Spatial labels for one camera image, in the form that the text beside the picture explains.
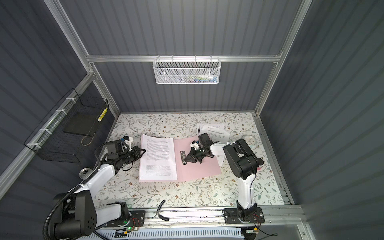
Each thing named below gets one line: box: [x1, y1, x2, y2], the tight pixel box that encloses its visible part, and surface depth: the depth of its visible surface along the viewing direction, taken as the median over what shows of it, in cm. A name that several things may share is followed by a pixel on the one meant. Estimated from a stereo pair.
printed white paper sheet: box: [139, 134, 178, 181], surface depth 90 cm
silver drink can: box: [78, 167, 94, 180], surface depth 77 cm
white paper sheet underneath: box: [197, 123, 231, 142], surface depth 111 cm
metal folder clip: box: [180, 150, 187, 165], surface depth 98 cm
